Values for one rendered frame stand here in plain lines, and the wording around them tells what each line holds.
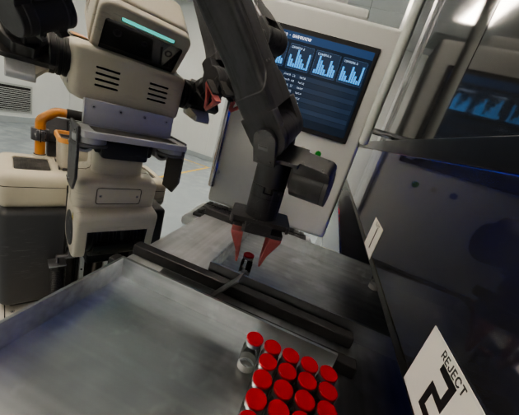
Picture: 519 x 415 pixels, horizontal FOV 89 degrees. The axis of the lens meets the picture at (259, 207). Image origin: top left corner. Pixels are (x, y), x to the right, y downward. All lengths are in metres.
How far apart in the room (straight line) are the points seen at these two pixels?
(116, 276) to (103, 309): 0.07
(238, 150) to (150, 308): 0.75
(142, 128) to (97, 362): 0.60
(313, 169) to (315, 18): 0.74
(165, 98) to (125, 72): 0.12
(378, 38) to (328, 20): 0.17
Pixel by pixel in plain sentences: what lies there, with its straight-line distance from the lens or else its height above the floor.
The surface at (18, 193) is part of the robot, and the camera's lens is 1.13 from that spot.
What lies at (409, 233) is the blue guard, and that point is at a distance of 0.40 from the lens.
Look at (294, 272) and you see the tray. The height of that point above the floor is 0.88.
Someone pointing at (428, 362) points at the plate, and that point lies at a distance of 0.28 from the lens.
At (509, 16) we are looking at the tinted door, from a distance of 0.48.
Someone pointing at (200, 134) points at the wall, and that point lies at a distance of 6.26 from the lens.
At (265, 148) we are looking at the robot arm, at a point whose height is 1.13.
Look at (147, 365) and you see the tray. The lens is 0.36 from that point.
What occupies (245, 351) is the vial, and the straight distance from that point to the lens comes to 0.35.
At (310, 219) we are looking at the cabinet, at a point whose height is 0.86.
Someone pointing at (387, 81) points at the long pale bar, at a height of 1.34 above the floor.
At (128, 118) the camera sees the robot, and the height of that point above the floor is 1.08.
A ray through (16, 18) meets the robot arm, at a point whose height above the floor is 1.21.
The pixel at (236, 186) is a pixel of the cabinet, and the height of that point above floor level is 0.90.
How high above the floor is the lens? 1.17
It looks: 18 degrees down
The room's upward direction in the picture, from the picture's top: 17 degrees clockwise
